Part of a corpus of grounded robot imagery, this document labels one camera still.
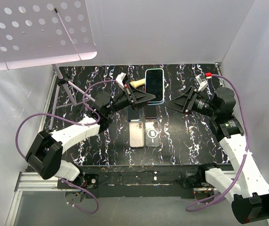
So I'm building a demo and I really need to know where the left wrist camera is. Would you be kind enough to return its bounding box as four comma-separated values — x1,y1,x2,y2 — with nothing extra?
116,73,128,90

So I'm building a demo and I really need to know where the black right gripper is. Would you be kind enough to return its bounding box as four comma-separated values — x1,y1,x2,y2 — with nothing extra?
164,86,218,118

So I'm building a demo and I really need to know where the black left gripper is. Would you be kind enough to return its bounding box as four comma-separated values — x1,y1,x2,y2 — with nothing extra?
105,83,156,116

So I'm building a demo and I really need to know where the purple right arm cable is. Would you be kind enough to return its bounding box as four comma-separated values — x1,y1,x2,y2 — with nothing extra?
185,74,250,212

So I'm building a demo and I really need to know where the beige phone case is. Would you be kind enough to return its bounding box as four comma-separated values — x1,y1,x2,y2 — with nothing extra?
129,121,144,148

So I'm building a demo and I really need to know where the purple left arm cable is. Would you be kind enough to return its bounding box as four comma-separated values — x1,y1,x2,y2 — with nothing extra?
16,79,119,214

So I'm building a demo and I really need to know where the perforated white music stand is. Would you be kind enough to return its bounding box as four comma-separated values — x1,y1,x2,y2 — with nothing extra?
0,0,96,130

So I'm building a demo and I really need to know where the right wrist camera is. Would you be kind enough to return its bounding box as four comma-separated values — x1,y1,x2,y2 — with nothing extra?
195,73,212,92

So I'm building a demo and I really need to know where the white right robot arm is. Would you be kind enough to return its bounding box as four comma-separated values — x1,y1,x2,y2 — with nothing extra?
165,87,269,224

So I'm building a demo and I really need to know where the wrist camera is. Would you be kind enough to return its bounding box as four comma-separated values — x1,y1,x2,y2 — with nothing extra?
195,73,212,92
116,73,128,90

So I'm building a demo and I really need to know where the wooden pestle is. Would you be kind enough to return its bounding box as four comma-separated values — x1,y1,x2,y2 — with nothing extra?
130,79,145,88

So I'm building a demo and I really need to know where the purple phone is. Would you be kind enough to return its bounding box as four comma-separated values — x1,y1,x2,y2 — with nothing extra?
144,105,157,119

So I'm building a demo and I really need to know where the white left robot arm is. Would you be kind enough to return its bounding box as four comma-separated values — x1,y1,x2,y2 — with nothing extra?
25,85,155,188

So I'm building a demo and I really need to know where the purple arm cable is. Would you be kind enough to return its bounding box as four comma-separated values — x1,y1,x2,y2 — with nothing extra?
16,79,119,214
185,74,250,212

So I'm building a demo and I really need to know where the clear phone case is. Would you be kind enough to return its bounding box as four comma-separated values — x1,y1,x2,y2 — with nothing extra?
145,121,160,147

